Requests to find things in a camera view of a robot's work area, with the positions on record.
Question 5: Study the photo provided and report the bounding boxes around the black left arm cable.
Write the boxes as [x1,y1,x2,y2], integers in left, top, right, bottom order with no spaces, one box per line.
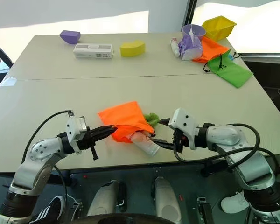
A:
[21,109,75,210]

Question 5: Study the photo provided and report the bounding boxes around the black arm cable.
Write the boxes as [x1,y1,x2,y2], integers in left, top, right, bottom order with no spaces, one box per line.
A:
[21,109,75,210]
[173,123,280,185]

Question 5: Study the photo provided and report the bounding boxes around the dark door frame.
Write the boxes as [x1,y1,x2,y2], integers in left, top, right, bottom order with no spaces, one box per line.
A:
[0,37,14,70]

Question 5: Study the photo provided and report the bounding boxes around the white cream tube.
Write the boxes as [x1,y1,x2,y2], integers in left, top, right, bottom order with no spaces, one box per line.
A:
[130,130,160,157]

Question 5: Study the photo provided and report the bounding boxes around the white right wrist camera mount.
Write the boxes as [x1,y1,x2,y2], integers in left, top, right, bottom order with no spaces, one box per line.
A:
[168,107,199,150]

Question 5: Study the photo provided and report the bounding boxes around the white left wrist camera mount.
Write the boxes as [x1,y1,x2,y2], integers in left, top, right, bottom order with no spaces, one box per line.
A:
[65,115,88,155]

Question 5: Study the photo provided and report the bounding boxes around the white floor cable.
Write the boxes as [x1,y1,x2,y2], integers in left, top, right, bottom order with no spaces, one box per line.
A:
[65,195,83,206]

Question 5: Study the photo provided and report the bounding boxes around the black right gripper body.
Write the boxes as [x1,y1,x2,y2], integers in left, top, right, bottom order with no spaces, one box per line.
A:
[172,129,190,154]

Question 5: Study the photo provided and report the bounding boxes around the yellow curved foam block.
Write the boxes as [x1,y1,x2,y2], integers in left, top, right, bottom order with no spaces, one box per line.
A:
[119,40,147,58]

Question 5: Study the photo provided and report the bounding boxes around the purple plastic cup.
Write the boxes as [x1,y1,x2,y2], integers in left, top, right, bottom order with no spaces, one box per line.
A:
[182,24,207,41]

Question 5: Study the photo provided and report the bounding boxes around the green drawstring bag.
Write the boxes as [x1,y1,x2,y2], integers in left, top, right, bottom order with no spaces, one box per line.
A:
[203,51,254,89]

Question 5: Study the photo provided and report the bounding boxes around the white rectangular carton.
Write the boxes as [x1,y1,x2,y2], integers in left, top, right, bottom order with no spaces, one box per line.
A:
[72,42,114,60]

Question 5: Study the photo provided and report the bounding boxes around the purple foam block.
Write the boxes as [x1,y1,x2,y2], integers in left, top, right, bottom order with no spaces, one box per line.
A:
[59,29,82,45]

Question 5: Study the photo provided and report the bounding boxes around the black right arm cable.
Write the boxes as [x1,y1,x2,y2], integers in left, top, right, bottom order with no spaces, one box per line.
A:
[173,123,280,185]

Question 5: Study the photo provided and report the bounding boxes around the small white pink bottle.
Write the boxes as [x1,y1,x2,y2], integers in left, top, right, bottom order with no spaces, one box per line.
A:
[170,37,181,57]

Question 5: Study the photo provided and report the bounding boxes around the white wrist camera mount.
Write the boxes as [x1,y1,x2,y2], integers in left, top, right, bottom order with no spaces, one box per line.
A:
[65,115,88,155]
[168,107,199,150]

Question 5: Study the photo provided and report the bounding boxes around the white tape patch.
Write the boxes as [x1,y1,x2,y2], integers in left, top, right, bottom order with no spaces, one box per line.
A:
[0,75,17,87]

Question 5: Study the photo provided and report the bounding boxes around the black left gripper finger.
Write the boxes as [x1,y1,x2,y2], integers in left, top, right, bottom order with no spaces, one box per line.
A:
[92,125,115,136]
[95,127,119,142]

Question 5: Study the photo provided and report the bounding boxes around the green fuzzy ring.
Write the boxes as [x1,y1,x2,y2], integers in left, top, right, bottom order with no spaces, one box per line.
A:
[143,112,160,128]

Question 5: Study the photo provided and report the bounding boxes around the black window post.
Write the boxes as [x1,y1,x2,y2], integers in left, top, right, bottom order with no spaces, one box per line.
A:
[181,0,198,31]

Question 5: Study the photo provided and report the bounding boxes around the black shoe white stripes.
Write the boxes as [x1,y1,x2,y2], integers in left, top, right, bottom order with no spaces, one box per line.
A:
[28,195,66,224]

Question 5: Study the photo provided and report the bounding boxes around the orange drawstring bag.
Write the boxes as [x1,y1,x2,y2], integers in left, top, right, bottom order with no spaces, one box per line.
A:
[192,37,231,63]
[98,100,156,144]

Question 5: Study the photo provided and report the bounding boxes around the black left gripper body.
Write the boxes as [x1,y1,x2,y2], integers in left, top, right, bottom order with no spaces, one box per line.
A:
[77,129,99,162]

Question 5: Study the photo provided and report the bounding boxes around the yellow plastic bin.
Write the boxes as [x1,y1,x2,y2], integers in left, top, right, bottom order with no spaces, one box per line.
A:
[201,15,238,41]

